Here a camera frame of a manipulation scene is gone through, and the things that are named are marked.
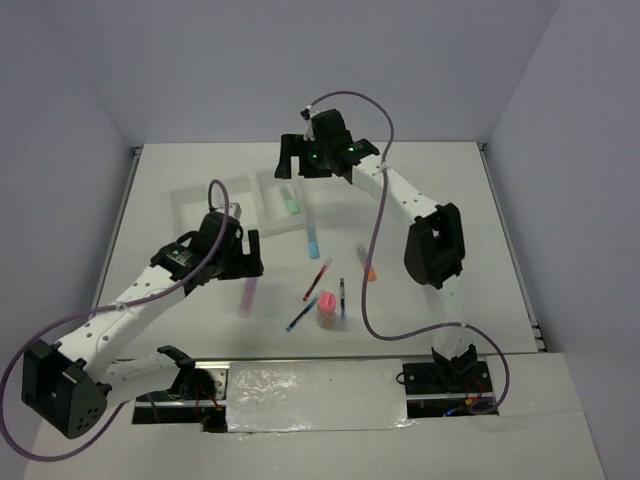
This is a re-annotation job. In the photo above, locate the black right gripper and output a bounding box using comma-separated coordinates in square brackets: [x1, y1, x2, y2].
[275, 134, 333, 179]

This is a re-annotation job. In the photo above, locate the pink highlighter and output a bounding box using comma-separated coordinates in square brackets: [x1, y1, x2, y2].
[239, 277, 258, 318]

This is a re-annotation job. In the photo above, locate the green highlighter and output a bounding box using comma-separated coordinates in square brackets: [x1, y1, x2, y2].
[280, 186, 300, 216]

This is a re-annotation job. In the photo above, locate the blue highlighter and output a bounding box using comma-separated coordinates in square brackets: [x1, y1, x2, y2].
[306, 224, 320, 260]

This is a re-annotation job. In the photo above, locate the orange highlighter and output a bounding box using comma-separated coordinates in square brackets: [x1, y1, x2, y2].
[354, 242, 378, 282]

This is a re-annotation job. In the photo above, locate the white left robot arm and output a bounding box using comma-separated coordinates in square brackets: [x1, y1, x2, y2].
[21, 203, 264, 439]

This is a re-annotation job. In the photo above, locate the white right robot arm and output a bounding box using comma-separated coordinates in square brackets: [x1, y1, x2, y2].
[274, 105, 466, 308]

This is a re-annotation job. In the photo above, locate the white three-compartment tray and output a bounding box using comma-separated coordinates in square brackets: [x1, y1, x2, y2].
[164, 169, 311, 258]

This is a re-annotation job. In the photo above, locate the light blue pen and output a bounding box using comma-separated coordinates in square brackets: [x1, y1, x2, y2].
[285, 296, 318, 332]

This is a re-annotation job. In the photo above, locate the red pen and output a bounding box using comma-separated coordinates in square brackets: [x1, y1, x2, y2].
[302, 257, 332, 302]

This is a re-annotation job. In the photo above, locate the pink-lidded small bottle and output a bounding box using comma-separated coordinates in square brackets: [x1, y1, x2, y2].
[316, 292, 337, 328]

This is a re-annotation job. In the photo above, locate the dark blue pen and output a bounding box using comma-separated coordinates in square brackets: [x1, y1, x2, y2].
[339, 277, 346, 321]

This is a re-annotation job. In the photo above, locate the silver foil cover panel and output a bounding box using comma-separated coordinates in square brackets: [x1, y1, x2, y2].
[226, 359, 411, 433]

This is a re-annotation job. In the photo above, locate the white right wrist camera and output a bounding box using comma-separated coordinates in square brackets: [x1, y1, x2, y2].
[300, 104, 320, 141]

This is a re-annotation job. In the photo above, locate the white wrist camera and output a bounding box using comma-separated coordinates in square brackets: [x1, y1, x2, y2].
[221, 202, 242, 222]
[300, 104, 320, 141]

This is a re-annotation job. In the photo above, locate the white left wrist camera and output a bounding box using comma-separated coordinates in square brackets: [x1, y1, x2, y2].
[221, 202, 242, 222]

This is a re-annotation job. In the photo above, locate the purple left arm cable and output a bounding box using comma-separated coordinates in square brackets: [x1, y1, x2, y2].
[0, 179, 236, 462]

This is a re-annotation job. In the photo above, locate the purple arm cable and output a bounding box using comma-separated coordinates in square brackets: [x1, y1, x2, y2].
[0, 179, 236, 462]
[304, 90, 512, 416]

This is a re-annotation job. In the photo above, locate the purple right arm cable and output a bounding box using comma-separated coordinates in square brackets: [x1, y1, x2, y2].
[304, 90, 512, 416]

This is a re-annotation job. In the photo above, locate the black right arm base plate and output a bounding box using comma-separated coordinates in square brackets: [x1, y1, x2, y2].
[396, 361, 493, 398]

